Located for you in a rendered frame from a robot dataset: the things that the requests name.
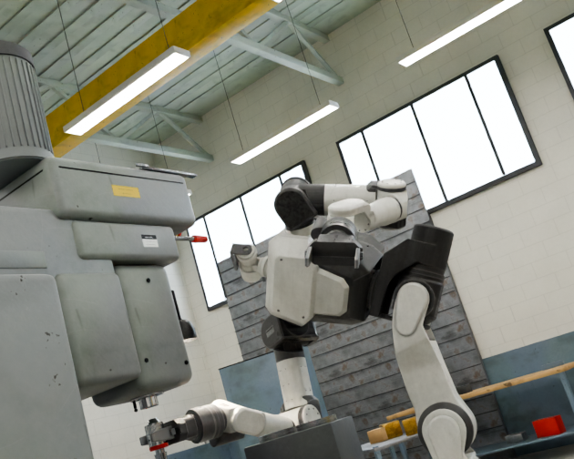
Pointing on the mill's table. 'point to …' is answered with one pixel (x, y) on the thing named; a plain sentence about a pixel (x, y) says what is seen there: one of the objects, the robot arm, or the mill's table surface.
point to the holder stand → (311, 441)
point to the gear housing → (126, 243)
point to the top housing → (101, 194)
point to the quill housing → (150, 335)
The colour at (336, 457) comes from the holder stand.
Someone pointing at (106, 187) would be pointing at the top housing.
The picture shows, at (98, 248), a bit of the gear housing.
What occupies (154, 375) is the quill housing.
